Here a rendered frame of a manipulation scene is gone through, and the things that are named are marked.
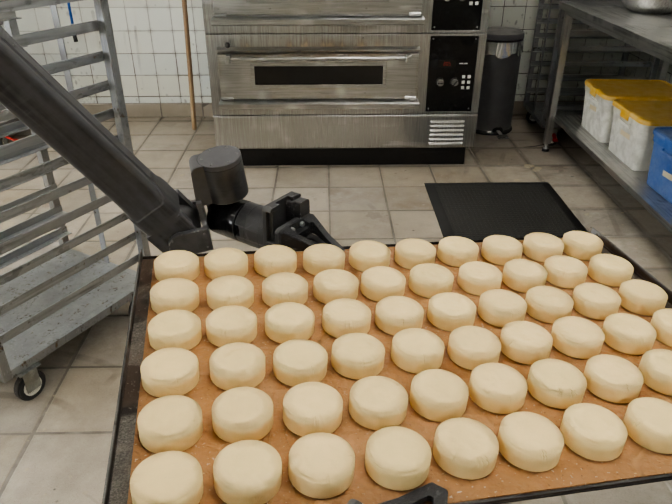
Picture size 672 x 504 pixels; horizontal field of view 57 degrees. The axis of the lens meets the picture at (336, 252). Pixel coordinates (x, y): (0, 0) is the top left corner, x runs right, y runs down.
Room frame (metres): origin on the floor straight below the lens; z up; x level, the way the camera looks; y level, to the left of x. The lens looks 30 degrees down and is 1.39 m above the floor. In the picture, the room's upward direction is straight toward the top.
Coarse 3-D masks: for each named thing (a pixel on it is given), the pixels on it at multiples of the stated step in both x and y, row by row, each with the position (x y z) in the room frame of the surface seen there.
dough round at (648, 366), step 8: (648, 352) 0.48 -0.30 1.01; (656, 352) 0.48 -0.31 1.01; (664, 352) 0.48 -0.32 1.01; (648, 360) 0.46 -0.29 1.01; (656, 360) 0.46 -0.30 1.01; (664, 360) 0.46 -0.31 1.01; (640, 368) 0.46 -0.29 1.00; (648, 368) 0.45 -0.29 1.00; (656, 368) 0.45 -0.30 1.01; (664, 368) 0.45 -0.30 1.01; (648, 376) 0.45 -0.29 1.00; (656, 376) 0.44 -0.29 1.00; (664, 376) 0.44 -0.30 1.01; (648, 384) 0.45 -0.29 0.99; (656, 384) 0.44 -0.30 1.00; (664, 384) 0.44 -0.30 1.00; (664, 392) 0.44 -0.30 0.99
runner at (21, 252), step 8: (56, 232) 2.17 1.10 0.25; (64, 232) 2.20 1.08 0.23; (40, 240) 2.10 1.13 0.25; (48, 240) 2.13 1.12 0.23; (56, 240) 2.13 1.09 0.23; (24, 248) 2.04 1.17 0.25; (32, 248) 2.07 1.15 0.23; (40, 248) 2.07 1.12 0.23; (8, 256) 1.98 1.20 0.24; (16, 256) 2.01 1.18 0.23; (24, 256) 2.01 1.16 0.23; (0, 264) 1.95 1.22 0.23; (8, 264) 1.95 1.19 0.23
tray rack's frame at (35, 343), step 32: (96, 0) 1.97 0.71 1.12; (128, 128) 1.99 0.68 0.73; (64, 224) 2.21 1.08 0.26; (96, 224) 2.11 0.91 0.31; (64, 256) 2.15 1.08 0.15; (0, 288) 1.92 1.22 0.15; (64, 288) 1.92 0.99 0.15; (96, 288) 1.92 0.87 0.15; (128, 288) 1.92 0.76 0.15; (0, 320) 1.72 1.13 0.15; (64, 320) 1.72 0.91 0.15; (96, 320) 1.74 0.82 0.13; (32, 352) 1.55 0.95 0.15; (32, 384) 1.50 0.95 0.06
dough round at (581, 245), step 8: (568, 232) 0.73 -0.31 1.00; (576, 232) 0.73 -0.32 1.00; (584, 232) 0.73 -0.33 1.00; (568, 240) 0.71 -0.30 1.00; (576, 240) 0.71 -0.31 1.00; (584, 240) 0.71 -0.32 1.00; (592, 240) 0.71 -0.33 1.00; (600, 240) 0.71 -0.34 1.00; (568, 248) 0.70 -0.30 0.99; (576, 248) 0.69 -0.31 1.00; (584, 248) 0.69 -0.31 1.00; (592, 248) 0.69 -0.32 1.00; (600, 248) 0.69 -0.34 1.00; (576, 256) 0.69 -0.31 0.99; (584, 256) 0.69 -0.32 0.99; (592, 256) 0.69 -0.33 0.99
